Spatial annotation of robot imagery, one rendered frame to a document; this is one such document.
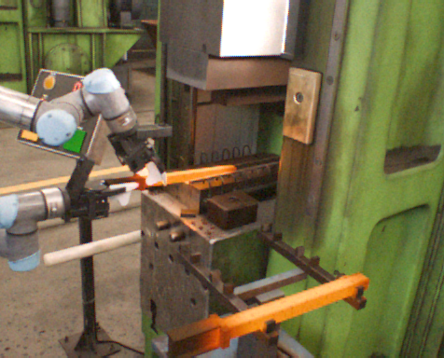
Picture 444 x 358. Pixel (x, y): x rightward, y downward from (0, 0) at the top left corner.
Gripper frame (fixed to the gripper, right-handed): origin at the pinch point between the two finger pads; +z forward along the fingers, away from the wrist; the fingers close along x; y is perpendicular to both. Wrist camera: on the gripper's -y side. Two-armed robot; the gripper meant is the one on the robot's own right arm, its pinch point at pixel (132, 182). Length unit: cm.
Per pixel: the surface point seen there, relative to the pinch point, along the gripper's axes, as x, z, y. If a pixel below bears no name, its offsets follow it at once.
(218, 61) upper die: 8.2, 19.8, -32.8
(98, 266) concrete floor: -119, 42, 100
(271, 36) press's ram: 13, 33, -40
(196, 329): 62, -22, -1
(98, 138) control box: -39.1, 7.7, -0.8
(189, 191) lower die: 2.6, 17.1, 4.9
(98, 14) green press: -465, 197, -19
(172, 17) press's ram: -9.7, 16.2, -42.5
